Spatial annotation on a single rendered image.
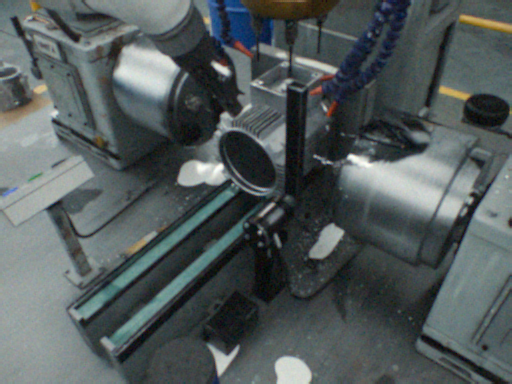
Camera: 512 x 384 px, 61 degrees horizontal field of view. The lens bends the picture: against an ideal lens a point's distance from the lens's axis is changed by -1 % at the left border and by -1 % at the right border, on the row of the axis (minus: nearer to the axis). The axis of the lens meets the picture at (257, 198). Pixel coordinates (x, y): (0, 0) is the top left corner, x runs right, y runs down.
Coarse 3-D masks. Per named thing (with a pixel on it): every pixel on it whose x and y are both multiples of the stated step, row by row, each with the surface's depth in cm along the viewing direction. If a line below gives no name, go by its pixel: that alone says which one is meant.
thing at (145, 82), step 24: (144, 48) 99; (120, 72) 101; (144, 72) 97; (168, 72) 94; (120, 96) 104; (144, 96) 98; (168, 96) 95; (192, 96) 99; (144, 120) 103; (168, 120) 98; (192, 120) 104; (216, 120) 111; (192, 144) 108
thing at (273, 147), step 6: (324, 102) 93; (318, 108) 94; (324, 108) 93; (222, 120) 89; (228, 120) 89; (216, 126) 90; (222, 126) 89; (228, 126) 89; (222, 132) 90; (276, 138) 84; (270, 144) 83; (276, 144) 83; (270, 150) 84; (276, 150) 83; (222, 174) 98; (276, 192) 92
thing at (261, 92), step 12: (276, 72) 94; (288, 72) 95; (300, 72) 94; (312, 72) 92; (252, 84) 88; (264, 84) 92; (312, 84) 88; (252, 96) 90; (264, 96) 88; (276, 96) 86; (312, 96) 91; (276, 108) 88; (312, 108) 93
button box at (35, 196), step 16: (80, 160) 83; (48, 176) 79; (64, 176) 81; (80, 176) 83; (16, 192) 76; (32, 192) 77; (48, 192) 79; (64, 192) 81; (0, 208) 74; (16, 208) 76; (32, 208) 77; (16, 224) 75
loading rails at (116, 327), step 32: (224, 192) 99; (320, 192) 111; (192, 224) 92; (224, 224) 100; (160, 256) 86; (192, 256) 95; (224, 256) 85; (96, 288) 80; (128, 288) 82; (160, 288) 91; (192, 288) 80; (224, 288) 91; (96, 320) 79; (128, 320) 86; (160, 320) 76; (192, 320) 86; (96, 352) 83; (128, 352) 73
